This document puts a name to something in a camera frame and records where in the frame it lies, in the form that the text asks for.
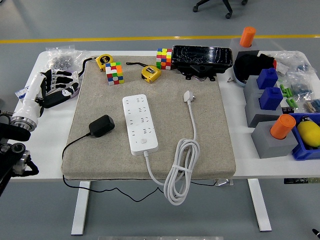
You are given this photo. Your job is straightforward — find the blue plastic bin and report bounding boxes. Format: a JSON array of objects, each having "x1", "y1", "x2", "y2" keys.
[{"x1": 288, "y1": 112, "x2": 320, "y2": 161}]

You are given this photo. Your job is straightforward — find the colourful puzzle cube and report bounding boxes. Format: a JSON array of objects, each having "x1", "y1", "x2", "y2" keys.
[
  {"x1": 105, "y1": 61, "x2": 125, "y2": 86},
  {"x1": 156, "y1": 47, "x2": 173, "y2": 71}
]

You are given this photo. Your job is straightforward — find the grey block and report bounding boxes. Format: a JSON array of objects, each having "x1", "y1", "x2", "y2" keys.
[
  {"x1": 244, "y1": 92, "x2": 291, "y2": 128},
  {"x1": 229, "y1": 37, "x2": 261, "y2": 62},
  {"x1": 250, "y1": 121, "x2": 300, "y2": 160},
  {"x1": 243, "y1": 74, "x2": 266, "y2": 98}
]

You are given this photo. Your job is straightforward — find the large clear bag blue parts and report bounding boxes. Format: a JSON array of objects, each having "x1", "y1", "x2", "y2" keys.
[{"x1": 287, "y1": 72, "x2": 315, "y2": 100}]

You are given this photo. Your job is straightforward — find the clear bag of white parts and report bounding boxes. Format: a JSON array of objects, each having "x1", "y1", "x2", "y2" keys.
[{"x1": 273, "y1": 50, "x2": 305, "y2": 76}]

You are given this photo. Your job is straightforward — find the clear bag of metal nuts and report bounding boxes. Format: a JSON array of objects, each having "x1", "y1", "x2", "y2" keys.
[{"x1": 45, "y1": 45, "x2": 87, "y2": 76}]

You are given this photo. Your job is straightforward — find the black power adapter plug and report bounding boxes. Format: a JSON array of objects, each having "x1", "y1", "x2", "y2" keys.
[{"x1": 88, "y1": 114, "x2": 116, "y2": 138}]

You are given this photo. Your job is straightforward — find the black office chair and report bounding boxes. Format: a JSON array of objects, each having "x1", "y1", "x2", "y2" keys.
[{"x1": 192, "y1": 0, "x2": 249, "y2": 20}]

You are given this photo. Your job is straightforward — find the white table leg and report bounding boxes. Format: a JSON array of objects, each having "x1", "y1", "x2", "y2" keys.
[
  {"x1": 71, "y1": 181, "x2": 91, "y2": 236},
  {"x1": 247, "y1": 178, "x2": 273, "y2": 232}
]

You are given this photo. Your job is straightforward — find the yellow toy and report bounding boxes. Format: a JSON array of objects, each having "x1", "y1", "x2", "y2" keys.
[{"x1": 296, "y1": 115, "x2": 320, "y2": 148}]

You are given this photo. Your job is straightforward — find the thin black adapter cord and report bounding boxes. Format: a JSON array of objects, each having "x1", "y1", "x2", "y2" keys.
[{"x1": 61, "y1": 131, "x2": 217, "y2": 203}]

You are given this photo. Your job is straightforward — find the yellow tape measure black label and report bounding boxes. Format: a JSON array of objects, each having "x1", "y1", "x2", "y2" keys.
[{"x1": 95, "y1": 54, "x2": 114, "y2": 72}]

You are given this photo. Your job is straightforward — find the blue block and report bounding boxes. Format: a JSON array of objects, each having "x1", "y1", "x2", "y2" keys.
[
  {"x1": 256, "y1": 67, "x2": 279, "y2": 90},
  {"x1": 258, "y1": 86, "x2": 284, "y2": 111}
]

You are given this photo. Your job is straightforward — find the white power strip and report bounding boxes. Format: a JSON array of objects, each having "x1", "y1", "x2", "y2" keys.
[{"x1": 122, "y1": 93, "x2": 159, "y2": 156}]

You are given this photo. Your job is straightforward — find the grey-brown mat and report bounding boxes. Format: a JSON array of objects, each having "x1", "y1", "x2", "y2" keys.
[{"x1": 61, "y1": 55, "x2": 237, "y2": 181}]

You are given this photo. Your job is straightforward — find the white blue round dish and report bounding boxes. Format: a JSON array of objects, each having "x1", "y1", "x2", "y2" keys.
[{"x1": 232, "y1": 63, "x2": 248, "y2": 88}]

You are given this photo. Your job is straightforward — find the white switch panel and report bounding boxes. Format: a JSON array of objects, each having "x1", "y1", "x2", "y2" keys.
[{"x1": 71, "y1": 70, "x2": 82, "y2": 86}]

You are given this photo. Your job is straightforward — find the black glossy tray device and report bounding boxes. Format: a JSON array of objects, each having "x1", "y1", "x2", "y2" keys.
[{"x1": 171, "y1": 44, "x2": 234, "y2": 82}]

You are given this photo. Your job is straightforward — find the thick black cable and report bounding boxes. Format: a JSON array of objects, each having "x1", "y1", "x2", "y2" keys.
[{"x1": 78, "y1": 57, "x2": 98, "y2": 77}]

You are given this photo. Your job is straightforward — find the silver bracket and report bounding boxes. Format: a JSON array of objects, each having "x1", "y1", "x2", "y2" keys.
[{"x1": 214, "y1": 178, "x2": 235, "y2": 187}]

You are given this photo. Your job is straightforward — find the clear bag of tan components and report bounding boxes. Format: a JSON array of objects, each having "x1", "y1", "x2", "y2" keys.
[{"x1": 303, "y1": 98, "x2": 320, "y2": 115}]

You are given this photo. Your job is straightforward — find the white power strip cord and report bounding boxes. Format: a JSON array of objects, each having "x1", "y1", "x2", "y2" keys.
[{"x1": 143, "y1": 90, "x2": 201, "y2": 207}]

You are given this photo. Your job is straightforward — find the white blue circuit breaker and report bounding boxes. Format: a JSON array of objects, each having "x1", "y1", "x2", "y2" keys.
[{"x1": 14, "y1": 86, "x2": 31, "y2": 100}]

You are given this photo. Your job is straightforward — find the small clear bag blue parts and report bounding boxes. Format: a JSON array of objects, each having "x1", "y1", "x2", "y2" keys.
[{"x1": 296, "y1": 61, "x2": 317, "y2": 76}]

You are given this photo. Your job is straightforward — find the black table control panel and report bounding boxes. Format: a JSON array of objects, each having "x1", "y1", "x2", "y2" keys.
[{"x1": 283, "y1": 177, "x2": 320, "y2": 185}]

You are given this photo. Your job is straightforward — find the orange cylinder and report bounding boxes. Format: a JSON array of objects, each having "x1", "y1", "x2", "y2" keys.
[
  {"x1": 239, "y1": 26, "x2": 257, "y2": 48},
  {"x1": 269, "y1": 114, "x2": 297, "y2": 140}
]

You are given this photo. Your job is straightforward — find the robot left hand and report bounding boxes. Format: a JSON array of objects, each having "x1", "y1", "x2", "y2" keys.
[{"x1": 11, "y1": 69, "x2": 81, "y2": 121}]

